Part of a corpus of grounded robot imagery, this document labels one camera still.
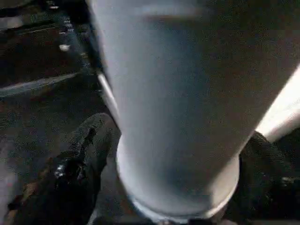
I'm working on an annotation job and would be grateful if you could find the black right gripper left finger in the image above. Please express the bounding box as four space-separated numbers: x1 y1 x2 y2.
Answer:
9 112 123 225

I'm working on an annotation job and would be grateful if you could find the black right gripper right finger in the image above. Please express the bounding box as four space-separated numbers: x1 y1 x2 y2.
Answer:
224 130 300 225

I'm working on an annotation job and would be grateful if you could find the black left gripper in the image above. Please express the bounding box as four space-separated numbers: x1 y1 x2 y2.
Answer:
42 0 104 78

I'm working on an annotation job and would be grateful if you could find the white plastic table leg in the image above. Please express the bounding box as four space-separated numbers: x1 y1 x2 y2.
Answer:
90 0 300 218

